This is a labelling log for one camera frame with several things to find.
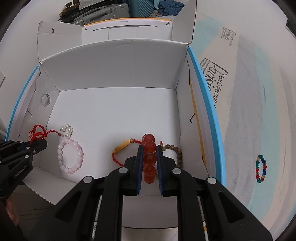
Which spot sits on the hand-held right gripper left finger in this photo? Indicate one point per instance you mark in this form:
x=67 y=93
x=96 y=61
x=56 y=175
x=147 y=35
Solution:
x=139 y=171

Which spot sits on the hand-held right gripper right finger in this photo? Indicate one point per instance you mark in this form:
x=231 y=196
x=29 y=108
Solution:
x=159 y=171

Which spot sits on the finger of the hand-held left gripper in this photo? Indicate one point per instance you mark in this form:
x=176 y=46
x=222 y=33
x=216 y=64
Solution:
x=38 y=146
x=11 y=146

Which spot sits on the blue and yellow cardboard box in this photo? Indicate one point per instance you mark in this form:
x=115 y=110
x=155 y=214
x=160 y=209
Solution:
x=111 y=104

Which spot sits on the person's left hand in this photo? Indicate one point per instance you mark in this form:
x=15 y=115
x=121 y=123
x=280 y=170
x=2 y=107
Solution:
x=11 y=210

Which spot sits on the grey suitcase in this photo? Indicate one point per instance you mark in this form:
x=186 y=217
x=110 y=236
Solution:
x=104 y=12

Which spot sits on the dark blue clothes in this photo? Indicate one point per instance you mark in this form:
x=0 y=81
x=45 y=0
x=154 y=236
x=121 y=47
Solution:
x=170 y=8

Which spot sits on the teal suitcase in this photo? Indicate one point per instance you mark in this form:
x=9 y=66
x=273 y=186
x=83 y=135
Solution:
x=141 y=7

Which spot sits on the white wall socket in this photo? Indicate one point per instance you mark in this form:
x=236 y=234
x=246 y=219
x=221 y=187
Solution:
x=1 y=78

